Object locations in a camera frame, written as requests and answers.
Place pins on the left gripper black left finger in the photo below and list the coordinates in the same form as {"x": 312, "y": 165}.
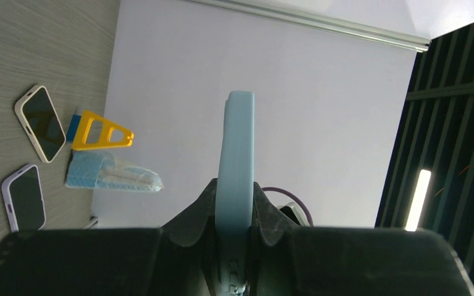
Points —
{"x": 136, "y": 261}

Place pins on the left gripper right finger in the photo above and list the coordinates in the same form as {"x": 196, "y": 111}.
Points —
{"x": 305, "y": 260}

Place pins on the phone with blue case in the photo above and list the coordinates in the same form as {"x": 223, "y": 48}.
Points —
{"x": 234, "y": 193}

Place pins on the phone with lilac case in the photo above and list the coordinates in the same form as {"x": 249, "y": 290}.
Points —
{"x": 23, "y": 199}

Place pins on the phone with pink case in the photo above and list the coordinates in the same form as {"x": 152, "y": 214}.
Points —
{"x": 39, "y": 119}

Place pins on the blue plastic bag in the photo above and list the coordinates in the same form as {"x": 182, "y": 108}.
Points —
{"x": 100, "y": 169}

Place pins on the yellow plastic tool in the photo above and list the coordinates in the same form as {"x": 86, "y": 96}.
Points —
{"x": 95, "y": 132}

